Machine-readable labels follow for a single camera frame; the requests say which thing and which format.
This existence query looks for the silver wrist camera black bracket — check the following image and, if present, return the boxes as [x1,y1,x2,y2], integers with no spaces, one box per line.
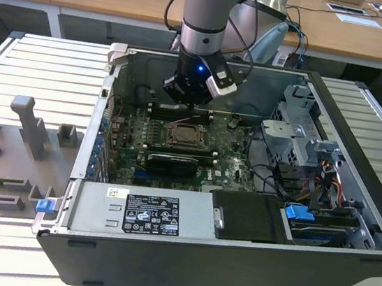
[193,54,242,102]

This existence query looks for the black PC case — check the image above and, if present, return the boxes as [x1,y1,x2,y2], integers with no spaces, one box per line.
[25,35,382,286]

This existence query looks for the thin red wire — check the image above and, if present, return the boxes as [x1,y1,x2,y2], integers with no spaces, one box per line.
[108,93,130,117]

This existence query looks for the silver power supply unit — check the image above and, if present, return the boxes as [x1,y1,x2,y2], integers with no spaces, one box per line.
[56,172,229,252]

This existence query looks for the wooden desk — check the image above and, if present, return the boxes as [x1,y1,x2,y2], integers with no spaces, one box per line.
[0,0,382,72]

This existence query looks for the silver drive cage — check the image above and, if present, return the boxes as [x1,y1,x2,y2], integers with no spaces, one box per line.
[255,79,355,178]

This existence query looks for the white framed tablet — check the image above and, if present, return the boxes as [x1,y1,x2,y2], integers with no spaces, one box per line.
[326,1,368,17]

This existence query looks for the orange yellow wire bundle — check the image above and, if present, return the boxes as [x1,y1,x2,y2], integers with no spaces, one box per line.
[301,157,348,209]

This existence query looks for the thick black wire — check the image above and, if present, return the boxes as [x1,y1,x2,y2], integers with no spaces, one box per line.
[239,124,297,202]

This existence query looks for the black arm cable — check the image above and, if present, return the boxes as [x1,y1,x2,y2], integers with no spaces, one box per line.
[219,0,264,87]
[163,0,188,32]

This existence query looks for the white paper sheet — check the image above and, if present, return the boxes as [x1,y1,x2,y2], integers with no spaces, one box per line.
[335,12,382,31]

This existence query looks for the green motherboard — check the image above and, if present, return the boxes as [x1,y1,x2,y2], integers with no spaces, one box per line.
[101,96,269,202]

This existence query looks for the black graphics card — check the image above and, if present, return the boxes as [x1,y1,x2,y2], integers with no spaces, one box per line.
[143,149,200,183]

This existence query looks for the metal wire locking lever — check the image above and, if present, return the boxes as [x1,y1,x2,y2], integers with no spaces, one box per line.
[178,112,209,124]

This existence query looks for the hard disk in blue carrier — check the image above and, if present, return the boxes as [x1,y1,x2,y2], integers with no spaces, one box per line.
[278,201,362,252]

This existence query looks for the grey parts rack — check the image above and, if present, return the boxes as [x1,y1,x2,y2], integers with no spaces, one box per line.
[0,91,90,231]

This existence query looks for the grey case handle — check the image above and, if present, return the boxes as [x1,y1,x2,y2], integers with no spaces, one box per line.
[105,41,131,69]

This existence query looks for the blue cable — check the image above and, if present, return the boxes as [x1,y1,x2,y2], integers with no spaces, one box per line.
[284,20,313,73]

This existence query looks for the black plastic shroud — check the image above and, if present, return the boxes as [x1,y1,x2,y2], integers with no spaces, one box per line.
[206,187,292,248]

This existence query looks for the blue plastic latch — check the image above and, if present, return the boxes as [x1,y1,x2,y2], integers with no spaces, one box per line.
[34,197,57,217]

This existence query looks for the CPU socket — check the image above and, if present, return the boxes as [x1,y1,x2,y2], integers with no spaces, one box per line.
[163,119,214,155]

